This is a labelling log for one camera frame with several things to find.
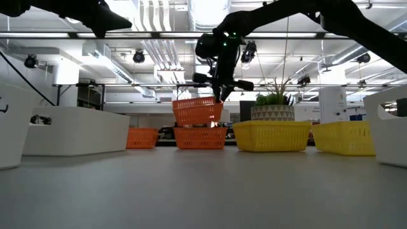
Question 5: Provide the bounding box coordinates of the white room column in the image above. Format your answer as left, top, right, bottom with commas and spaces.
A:
52, 59, 80, 108
319, 68, 348, 124

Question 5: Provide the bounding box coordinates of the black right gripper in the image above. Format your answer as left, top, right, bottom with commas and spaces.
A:
191, 39, 255, 104

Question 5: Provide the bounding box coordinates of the orange slotted plastic basket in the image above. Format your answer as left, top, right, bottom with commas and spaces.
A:
125, 127, 159, 149
173, 127, 229, 150
172, 96, 224, 127

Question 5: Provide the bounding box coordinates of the yellow slotted plastic basket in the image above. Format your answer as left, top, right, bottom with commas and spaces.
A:
311, 120, 376, 157
232, 120, 313, 153

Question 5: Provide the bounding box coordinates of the black monitor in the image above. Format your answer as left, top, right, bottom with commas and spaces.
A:
239, 100, 257, 123

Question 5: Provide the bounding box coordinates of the silver ceiling duct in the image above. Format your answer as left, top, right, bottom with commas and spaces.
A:
187, 0, 231, 32

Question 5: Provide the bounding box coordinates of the white ceiling duct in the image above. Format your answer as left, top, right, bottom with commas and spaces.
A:
92, 49, 157, 99

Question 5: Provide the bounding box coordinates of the white plastic storage bin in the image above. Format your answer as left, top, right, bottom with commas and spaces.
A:
21, 106, 131, 157
362, 85, 407, 169
0, 81, 38, 171

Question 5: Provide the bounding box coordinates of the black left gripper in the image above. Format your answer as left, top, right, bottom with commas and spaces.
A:
60, 0, 133, 38

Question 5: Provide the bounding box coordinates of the grey table mat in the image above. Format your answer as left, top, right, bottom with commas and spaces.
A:
0, 145, 407, 229

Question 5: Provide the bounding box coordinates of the green plant in patterned pot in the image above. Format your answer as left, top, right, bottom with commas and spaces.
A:
250, 77, 296, 122

